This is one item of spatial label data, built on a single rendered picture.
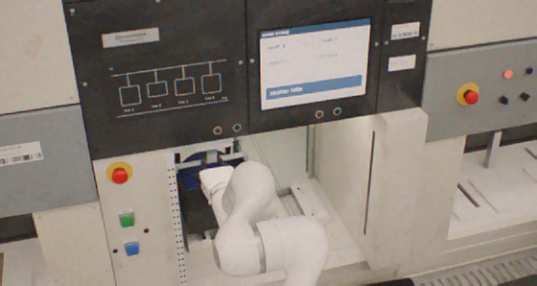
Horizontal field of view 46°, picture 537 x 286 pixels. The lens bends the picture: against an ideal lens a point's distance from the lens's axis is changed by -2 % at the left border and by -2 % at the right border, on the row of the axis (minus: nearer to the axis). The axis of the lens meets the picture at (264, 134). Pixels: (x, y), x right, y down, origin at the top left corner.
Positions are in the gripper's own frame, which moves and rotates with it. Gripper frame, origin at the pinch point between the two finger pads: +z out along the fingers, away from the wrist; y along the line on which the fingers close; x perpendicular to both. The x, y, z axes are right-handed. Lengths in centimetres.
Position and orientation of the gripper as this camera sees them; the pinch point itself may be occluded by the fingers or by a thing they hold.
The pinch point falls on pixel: (212, 163)
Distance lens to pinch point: 191.4
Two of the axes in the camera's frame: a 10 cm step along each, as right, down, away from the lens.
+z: -2.8, -5.1, 8.1
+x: -0.1, -8.5, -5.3
